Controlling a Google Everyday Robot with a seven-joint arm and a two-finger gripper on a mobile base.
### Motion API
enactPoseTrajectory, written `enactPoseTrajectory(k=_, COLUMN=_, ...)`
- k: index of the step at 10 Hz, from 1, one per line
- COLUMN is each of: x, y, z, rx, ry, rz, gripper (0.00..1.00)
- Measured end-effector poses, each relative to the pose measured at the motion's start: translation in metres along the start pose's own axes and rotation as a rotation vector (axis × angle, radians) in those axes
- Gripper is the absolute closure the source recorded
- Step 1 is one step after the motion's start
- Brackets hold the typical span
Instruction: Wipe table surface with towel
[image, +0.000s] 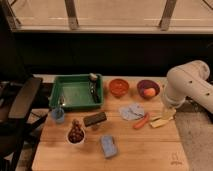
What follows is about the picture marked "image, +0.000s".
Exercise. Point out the orange bowl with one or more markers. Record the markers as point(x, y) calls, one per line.
point(118, 87)

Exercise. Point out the blue cup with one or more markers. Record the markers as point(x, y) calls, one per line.
point(58, 115)

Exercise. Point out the dark brown block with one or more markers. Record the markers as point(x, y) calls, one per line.
point(94, 119)

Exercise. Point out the black chair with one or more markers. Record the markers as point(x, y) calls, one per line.
point(14, 128)

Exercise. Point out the light blue towel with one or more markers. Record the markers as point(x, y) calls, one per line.
point(132, 112)

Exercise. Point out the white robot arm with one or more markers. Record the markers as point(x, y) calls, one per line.
point(189, 80)

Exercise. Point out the orange fruit in bowl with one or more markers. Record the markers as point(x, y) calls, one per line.
point(150, 92)

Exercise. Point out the orange carrot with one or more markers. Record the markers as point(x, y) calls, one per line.
point(141, 122)

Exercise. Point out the green plastic bin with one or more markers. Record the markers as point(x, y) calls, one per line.
point(73, 92)

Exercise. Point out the dish brush in bin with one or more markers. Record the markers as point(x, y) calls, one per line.
point(93, 86)

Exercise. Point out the blue sponge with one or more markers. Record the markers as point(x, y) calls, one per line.
point(108, 146)

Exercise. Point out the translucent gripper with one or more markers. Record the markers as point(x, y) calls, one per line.
point(168, 112)

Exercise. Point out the purple bowl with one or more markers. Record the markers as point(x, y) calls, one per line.
point(145, 84)

